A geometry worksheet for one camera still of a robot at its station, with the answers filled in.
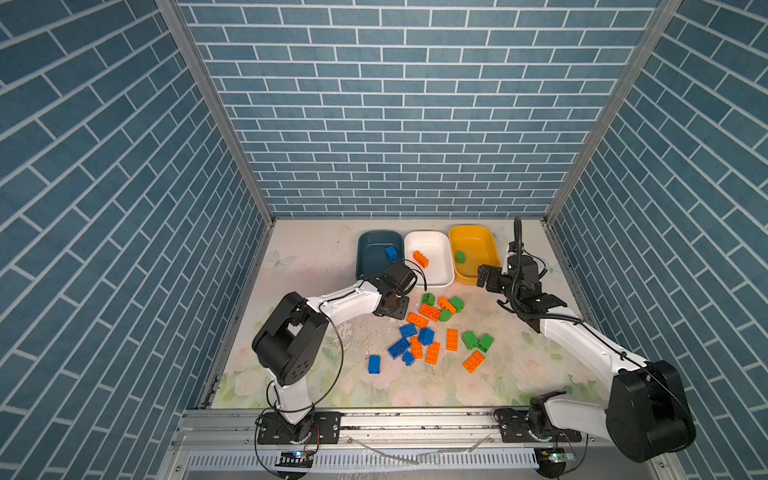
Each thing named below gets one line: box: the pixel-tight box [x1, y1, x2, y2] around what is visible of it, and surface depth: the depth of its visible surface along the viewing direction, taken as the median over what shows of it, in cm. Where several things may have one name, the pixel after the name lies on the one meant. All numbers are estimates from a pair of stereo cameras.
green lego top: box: [421, 292, 436, 306], surface depth 98 cm
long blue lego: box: [388, 338, 410, 360], surface depth 88 cm
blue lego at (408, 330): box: [400, 323, 417, 338], surface depth 91 cm
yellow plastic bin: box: [448, 225, 501, 286], surface depth 113 cm
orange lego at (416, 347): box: [410, 336, 423, 359], surface depth 88 cm
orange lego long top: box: [419, 303, 441, 322], surface depth 96 cm
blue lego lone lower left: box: [368, 355, 381, 375], surface depth 84 cm
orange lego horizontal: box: [413, 250, 429, 269], surface depth 108 cm
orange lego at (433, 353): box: [426, 341, 441, 366], surface depth 88 cm
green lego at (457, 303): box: [450, 296, 465, 313], surface depth 96 cm
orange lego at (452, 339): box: [446, 328, 459, 352], surface depth 90 cm
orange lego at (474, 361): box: [462, 350, 486, 374], surface depth 86 cm
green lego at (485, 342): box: [476, 333, 494, 353], surface depth 88 cm
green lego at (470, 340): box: [462, 331, 479, 350], surface depth 90 cm
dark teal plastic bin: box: [356, 230, 405, 280], surface depth 110 cm
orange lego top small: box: [438, 296, 457, 313], surface depth 96 cm
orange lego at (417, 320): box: [406, 312, 429, 328], surface depth 95 cm
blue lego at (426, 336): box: [418, 327, 435, 346], surface depth 89 cm
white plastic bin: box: [404, 230, 455, 288], surface depth 109 cm
